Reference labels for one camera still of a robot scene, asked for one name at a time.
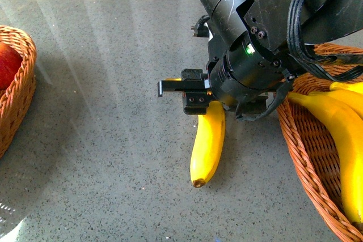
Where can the yellow banana in basket front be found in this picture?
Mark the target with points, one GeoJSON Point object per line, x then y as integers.
{"type": "Point", "coordinates": [350, 98]}

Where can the wicker basket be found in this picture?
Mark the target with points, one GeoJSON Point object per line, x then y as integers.
{"type": "Point", "coordinates": [316, 162]}
{"type": "Point", "coordinates": [16, 99]}

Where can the long yellow banana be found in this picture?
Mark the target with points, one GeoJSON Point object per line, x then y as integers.
{"type": "Point", "coordinates": [208, 144]}

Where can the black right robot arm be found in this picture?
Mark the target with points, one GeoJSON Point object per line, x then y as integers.
{"type": "Point", "coordinates": [289, 30]}

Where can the red apple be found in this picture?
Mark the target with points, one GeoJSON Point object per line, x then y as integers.
{"type": "Point", "coordinates": [11, 61]}

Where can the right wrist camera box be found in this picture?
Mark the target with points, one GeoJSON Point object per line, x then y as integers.
{"type": "Point", "coordinates": [201, 28]}

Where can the yellow banana in basket back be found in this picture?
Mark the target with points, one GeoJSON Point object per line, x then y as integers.
{"type": "Point", "coordinates": [355, 87]}

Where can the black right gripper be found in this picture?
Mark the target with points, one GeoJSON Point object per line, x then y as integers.
{"type": "Point", "coordinates": [242, 79]}

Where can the left wicker basket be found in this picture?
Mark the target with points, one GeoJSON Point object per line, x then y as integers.
{"type": "Point", "coordinates": [16, 99]}

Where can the right wicker basket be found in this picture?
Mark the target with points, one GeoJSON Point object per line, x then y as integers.
{"type": "Point", "coordinates": [316, 162]}

